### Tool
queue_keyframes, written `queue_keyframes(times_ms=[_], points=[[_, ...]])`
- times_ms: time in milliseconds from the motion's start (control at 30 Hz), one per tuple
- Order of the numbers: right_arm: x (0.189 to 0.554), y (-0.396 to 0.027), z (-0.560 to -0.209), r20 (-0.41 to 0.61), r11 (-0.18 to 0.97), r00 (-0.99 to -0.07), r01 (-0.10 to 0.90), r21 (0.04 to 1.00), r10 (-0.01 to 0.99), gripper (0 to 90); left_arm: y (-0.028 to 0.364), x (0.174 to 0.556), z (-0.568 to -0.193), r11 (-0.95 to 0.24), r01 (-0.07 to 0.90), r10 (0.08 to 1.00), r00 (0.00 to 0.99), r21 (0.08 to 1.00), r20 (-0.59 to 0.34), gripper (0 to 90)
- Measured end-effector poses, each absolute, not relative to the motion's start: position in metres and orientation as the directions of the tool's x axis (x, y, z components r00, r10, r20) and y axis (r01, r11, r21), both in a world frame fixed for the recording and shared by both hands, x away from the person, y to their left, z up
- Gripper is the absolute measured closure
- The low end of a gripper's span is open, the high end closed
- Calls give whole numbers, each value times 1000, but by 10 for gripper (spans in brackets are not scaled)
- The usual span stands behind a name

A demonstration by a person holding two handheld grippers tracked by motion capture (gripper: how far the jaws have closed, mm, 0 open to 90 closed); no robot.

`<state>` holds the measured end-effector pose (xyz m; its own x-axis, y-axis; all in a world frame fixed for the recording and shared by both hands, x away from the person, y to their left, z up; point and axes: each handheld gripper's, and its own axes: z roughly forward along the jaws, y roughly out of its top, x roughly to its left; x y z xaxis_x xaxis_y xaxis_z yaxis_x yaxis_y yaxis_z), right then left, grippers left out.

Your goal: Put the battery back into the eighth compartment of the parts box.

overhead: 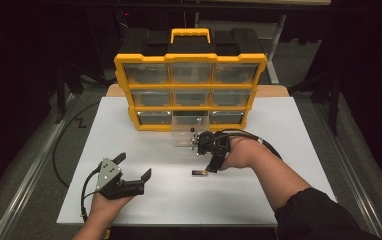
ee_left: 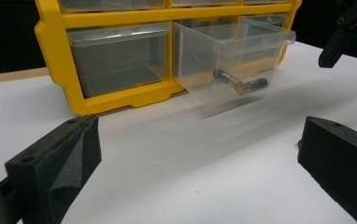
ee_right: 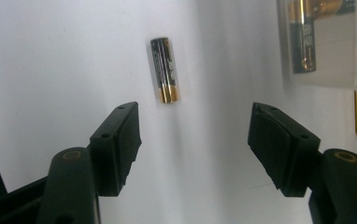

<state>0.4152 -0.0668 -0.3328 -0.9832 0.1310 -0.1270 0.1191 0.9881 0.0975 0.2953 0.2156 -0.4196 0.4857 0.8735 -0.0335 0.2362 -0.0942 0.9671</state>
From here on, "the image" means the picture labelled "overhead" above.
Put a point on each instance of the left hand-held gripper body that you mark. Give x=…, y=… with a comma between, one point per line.
x=108, y=173

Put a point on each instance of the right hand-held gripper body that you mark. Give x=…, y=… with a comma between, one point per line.
x=217, y=145

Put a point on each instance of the black gold battery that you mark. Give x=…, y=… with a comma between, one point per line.
x=199, y=173

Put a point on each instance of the clear plastic drawer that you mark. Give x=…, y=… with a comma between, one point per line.
x=182, y=133

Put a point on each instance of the yellow black organizer case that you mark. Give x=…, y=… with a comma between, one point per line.
x=192, y=57

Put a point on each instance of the person's right hand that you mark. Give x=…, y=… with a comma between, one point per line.
x=244, y=151

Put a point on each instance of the person's left hand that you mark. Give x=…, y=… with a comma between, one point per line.
x=105, y=206

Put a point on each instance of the white board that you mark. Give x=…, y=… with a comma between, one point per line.
x=165, y=206

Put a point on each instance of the set of clear organizer drawers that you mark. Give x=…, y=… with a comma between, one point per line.
x=145, y=73

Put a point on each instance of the white metal stand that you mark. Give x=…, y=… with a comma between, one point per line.
x=272, y=71

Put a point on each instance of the person's black sleeve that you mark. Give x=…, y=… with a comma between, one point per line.
x=312, y=220

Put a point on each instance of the metal floor rail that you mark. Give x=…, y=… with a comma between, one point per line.
x=365, y=196
x=32, y=173

